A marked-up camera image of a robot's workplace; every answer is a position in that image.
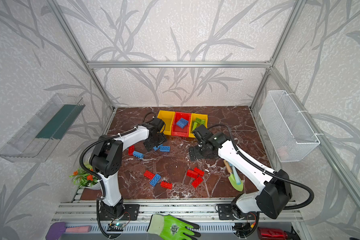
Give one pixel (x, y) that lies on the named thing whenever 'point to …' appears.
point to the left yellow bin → (167, 117)
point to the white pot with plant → (85, 179)
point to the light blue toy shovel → (237, 179)
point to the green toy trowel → (231, 178)
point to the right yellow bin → (193, 117)
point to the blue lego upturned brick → (165, 148)
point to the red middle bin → (177, 131)
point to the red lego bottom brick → (166, 185)
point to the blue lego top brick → (183, 121)
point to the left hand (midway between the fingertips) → (163, 139)
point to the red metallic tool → (271, 234)
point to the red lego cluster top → (199, 172)
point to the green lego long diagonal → (195, 126)
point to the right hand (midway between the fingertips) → (198, 150)
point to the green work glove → (168, 227)
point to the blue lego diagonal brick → (155, 148)
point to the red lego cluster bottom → (197, 181)
